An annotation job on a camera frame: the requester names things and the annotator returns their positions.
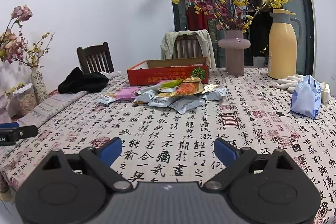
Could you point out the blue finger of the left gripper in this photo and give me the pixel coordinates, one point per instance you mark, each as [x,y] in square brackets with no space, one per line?
[9,125]
[23,132]

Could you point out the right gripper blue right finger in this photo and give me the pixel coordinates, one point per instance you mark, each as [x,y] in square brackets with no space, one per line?
[236,163]

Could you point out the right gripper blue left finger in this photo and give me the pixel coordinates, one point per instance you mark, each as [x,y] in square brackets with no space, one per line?
[99,161]

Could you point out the pink snack packet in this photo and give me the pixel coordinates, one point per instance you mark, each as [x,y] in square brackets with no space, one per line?
[127,94]

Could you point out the silver grey snack packet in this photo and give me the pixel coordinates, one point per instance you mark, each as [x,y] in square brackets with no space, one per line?
[186,103]

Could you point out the silver oat crisp packet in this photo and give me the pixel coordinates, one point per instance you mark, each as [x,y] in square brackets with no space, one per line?
[145,97]

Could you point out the orange gold snack packet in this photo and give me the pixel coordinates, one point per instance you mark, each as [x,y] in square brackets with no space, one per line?
[189,87]

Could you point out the green white long snack packet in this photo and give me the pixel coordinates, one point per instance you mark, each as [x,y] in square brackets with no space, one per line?
[162,84]

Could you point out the clear storage container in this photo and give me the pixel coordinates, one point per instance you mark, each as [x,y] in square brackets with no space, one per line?
[21,100]

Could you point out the small speckled vase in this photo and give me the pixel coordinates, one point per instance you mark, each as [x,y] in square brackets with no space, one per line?
[38,85]

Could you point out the folded patterned blanket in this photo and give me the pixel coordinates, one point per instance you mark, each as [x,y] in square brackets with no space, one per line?
[53,105]

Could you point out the calligraphy tablecloth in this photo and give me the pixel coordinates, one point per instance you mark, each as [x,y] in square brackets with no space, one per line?
[160,144]

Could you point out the dried pink roses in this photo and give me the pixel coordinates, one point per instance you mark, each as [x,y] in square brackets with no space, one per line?
[12,38]

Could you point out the black cloth bundle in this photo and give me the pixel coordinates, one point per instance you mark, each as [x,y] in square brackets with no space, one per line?
[78,81]

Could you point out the blue white plastic bag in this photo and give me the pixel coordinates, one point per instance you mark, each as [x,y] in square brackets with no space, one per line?
[306,97]

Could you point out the white work gloves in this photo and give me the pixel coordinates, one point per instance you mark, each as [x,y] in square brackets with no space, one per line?
[289,83]

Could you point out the red cardboard snack box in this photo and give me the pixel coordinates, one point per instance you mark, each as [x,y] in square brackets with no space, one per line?
[150,72]

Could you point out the dark wooden chair left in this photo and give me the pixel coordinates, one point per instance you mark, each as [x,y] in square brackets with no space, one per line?
[95,59]

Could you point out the wooden chair with jacket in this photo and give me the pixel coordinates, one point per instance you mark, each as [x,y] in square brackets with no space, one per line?
[186,45]

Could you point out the yellow thermos jug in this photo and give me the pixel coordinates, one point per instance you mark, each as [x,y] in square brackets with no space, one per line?
[284,35]

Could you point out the beige jacket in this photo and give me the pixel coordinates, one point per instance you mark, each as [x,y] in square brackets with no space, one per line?
[203,38]

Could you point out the red traditional dress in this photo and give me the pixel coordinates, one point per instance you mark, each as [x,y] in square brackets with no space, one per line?
[195,20]

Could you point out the pink ring vase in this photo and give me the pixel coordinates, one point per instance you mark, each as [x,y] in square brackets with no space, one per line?
[234,44]

